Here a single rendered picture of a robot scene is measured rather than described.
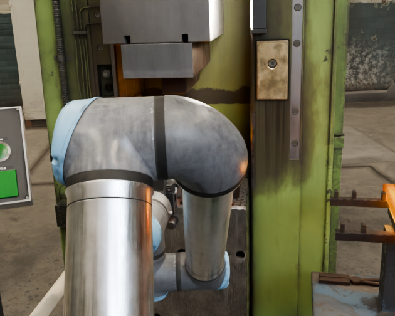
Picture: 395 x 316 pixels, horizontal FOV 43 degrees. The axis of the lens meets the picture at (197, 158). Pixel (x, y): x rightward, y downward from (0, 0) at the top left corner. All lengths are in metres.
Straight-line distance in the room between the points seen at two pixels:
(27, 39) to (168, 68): 5.59
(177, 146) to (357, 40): 7.32
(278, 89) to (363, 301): 0.63
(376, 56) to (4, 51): 5.42
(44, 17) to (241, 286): 1.00
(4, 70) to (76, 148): 7.07
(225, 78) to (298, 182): 0.51
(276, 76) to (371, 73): 6.58
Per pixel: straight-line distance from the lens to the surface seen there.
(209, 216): 0.82
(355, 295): 1.44
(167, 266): 1.16
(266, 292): 1.76
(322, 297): 1.41
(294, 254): 1.69
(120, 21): 1.41
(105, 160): 0.63
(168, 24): 1.38
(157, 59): 1.40
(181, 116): 0.64
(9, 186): 1.46
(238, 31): 1.84
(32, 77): 6.96
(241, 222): 1.42
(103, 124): 0.64
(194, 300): 1.56
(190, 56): 1.38
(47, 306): 1.57
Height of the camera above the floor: 1.45
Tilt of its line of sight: 17 degrees down
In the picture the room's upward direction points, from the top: 2 degrees counter-clockwise
